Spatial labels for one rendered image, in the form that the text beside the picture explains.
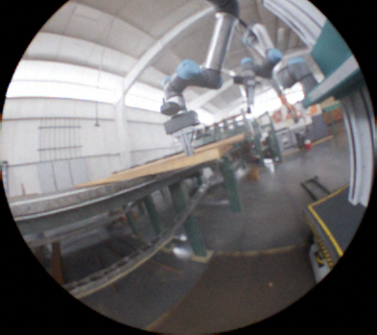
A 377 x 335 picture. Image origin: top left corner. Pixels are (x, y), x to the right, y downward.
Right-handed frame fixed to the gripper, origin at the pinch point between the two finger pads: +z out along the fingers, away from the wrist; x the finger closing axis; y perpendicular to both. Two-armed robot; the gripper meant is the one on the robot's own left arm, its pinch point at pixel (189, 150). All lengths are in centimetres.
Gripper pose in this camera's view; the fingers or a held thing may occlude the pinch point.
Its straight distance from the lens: 44.5
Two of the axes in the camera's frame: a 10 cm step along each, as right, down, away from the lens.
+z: 2.7, 9.6, -0.9
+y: 4.4, -0.4, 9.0
